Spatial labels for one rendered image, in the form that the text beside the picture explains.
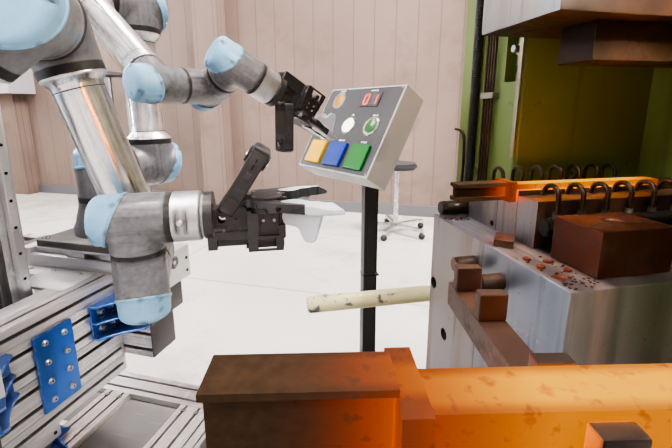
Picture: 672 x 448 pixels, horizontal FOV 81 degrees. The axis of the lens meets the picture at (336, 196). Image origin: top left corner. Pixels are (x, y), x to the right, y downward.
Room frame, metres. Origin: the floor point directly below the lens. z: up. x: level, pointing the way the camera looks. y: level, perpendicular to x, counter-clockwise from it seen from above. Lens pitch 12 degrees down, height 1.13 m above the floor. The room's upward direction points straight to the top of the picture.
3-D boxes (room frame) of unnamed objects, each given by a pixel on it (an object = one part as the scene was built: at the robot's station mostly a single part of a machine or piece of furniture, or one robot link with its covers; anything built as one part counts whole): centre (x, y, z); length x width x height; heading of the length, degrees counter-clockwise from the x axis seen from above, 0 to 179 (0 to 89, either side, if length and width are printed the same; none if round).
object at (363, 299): (1.01, -0.14, 0.62); 0.44 x 0.05 x 0.05; 102
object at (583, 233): (0.53, -0.39, 0.95); 0.12 x 0.09 x 0.07; 102
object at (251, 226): (0.58, 0.14, 0.97); 0.12 x 0.08 x 0.09; 102
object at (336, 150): (1.15, 0.00, 1.01); 0.07 x 0.05 x 0.07; 37
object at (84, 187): (1.02, 0.61, 0.98); 0.13 x 0.12 x 0.14; 142
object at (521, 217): (0.74, -0.50, 0.96); 0.42 x 0.20 x 0.09; 102
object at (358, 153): (1.07, -0.06, 1.01); 0.07 x 0.05 x 0.07; 37
